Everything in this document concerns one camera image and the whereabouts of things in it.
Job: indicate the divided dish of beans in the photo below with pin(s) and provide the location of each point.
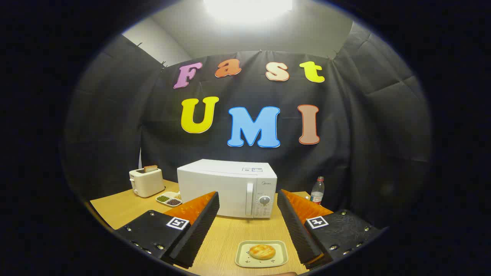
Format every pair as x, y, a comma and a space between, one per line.
168, 200

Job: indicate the ceiling light panel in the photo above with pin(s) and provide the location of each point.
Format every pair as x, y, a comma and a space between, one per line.
247, 7

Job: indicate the cream toaster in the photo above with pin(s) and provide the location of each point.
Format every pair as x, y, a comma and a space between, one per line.
147, 184

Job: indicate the black backdrop cloth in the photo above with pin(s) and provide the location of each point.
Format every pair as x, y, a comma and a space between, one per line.
115, 115

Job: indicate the clear plastic water bottle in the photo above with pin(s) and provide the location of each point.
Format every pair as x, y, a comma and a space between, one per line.
317, 193

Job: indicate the golden bread bun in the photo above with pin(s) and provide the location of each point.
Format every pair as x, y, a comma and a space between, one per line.
262, 252

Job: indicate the white microwave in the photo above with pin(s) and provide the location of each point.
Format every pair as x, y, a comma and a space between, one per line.
222, 188

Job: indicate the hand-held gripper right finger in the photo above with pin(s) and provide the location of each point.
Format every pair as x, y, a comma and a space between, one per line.
299, 230

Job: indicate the cream square plate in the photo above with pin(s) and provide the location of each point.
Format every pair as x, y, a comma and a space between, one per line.
243, 260

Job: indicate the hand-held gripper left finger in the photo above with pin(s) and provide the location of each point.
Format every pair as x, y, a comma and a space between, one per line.
199, 234

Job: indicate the brown toast slice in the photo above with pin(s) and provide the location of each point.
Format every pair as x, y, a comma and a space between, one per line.
150, 168

